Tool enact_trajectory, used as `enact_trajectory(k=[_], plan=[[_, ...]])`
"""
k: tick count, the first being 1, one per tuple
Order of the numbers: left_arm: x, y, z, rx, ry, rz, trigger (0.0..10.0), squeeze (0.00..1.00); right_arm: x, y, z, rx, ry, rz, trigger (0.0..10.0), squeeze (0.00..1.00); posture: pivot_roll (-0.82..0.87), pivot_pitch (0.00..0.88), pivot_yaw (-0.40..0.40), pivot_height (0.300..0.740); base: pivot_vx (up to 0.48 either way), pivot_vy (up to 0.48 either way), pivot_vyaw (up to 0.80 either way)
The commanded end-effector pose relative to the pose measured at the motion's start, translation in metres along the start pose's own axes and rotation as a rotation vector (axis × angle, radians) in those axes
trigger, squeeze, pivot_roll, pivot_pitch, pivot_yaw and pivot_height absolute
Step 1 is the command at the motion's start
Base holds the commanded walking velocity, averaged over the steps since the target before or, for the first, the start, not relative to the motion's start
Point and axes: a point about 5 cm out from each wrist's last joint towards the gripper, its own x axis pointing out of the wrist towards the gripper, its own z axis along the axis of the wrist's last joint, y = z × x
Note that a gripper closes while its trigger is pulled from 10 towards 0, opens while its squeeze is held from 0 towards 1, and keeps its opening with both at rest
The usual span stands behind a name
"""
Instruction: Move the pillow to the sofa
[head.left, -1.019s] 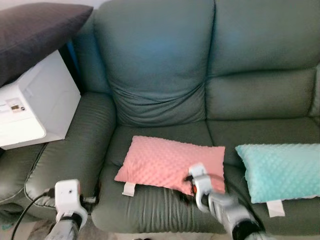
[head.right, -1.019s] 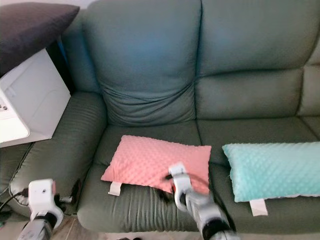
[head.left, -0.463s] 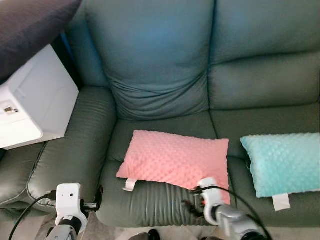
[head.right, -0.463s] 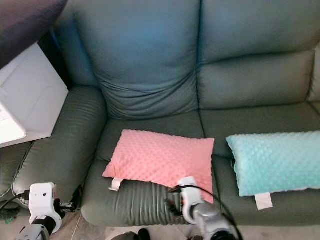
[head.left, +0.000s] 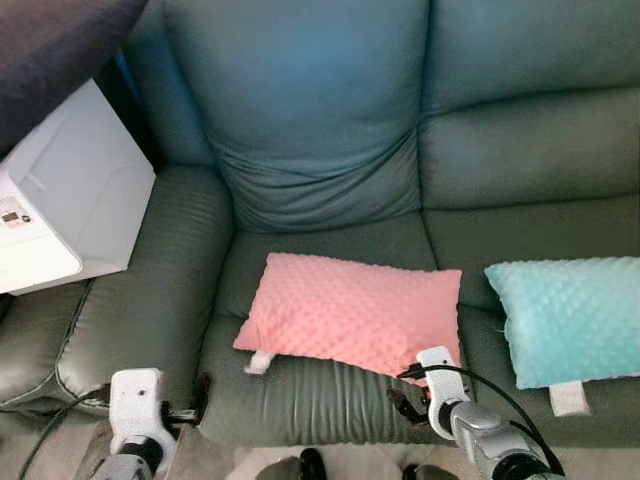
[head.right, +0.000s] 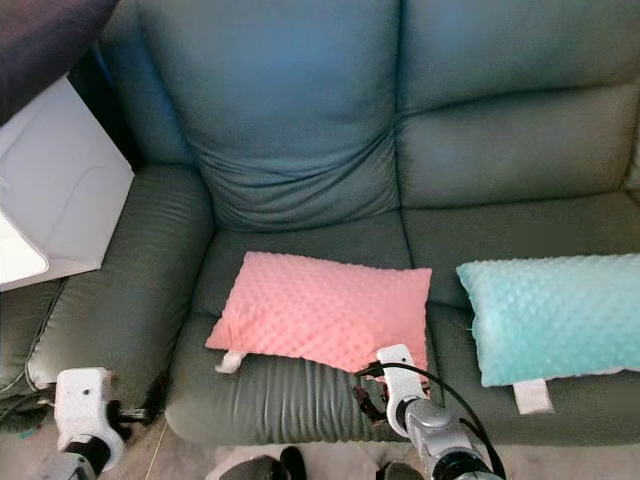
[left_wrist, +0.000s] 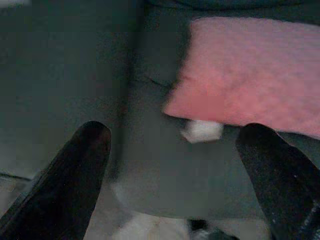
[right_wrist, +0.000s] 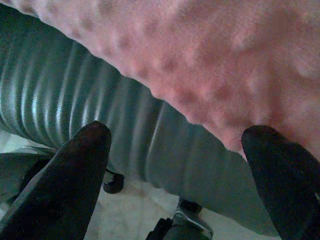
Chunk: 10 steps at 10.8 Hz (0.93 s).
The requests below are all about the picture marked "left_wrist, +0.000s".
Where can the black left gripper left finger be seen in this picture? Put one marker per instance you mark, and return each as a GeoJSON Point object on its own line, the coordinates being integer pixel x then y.
{"type": "Point", "coordinates": [67, 180]}

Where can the pink dimpled pillow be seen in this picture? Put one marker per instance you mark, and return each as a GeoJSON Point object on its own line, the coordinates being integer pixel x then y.
{"type": "Point", "coordinates": [250, 75]}

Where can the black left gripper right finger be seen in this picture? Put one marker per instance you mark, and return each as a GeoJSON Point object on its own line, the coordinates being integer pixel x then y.
{"type": "Point", "coordinates": [282, 180]}

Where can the dark green leather sofa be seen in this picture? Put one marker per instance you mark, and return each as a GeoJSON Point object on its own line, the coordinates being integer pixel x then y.
{"type": "Point", "coordinates": [75, 62]}

